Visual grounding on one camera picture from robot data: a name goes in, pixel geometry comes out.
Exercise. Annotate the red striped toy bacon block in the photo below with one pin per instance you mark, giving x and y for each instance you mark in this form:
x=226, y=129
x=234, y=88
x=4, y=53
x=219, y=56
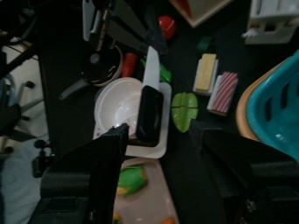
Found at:
x=223, y=93

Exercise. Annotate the teal plastic basket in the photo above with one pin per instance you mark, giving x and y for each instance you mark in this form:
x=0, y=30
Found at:
x=278, y=108

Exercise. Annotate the wooden box with red inside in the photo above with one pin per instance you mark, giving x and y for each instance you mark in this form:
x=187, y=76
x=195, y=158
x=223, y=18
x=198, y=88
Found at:
x=198, y=10

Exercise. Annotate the green toy vegetable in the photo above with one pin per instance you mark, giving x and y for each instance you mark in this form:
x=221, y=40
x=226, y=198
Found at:
x=166, y=73

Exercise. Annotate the pink plastic tray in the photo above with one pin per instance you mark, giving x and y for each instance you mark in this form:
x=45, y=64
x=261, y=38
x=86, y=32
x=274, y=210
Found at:
x=150, y=198

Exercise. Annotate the green yellow toy corn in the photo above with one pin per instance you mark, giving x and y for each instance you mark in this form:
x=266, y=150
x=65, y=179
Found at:
x=133, y=179

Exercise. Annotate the black toy frying pan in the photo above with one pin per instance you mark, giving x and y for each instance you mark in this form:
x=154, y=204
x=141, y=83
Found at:
x=99, y=68

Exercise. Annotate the white round bowl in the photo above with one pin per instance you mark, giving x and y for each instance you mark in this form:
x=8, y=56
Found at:
x=117, y=106

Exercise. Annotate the red toy tomato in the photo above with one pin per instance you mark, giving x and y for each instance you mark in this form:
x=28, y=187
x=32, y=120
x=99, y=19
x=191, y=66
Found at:
x=167, y=26

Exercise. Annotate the green toy leaf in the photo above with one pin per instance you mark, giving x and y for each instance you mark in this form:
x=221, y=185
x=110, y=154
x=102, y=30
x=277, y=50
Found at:
x=185, y=112

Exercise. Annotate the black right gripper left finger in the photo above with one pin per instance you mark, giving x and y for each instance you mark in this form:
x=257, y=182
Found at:
x=91, y=172

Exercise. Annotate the orange toy food piece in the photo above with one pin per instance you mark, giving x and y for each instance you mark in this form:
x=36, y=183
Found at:
x=169, y=220

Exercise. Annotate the dark green toy piece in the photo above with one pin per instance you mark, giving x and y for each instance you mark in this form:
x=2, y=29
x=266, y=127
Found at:
x=203, y=45

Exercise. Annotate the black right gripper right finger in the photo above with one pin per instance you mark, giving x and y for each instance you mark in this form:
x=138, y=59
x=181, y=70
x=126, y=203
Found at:
x=249, y=175

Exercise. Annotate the white toy dish rack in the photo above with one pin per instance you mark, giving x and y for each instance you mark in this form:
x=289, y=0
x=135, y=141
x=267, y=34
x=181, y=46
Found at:
x=273, y=22

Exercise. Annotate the yellow toy butter block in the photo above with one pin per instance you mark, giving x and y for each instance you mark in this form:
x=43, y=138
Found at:
x=206, y=73

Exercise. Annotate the white rectangular tray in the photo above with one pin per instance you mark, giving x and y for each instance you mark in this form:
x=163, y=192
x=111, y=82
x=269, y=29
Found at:
x=158, y=140

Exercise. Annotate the red toy sausage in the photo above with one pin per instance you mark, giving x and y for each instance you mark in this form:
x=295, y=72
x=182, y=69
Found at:
x=129, y=64

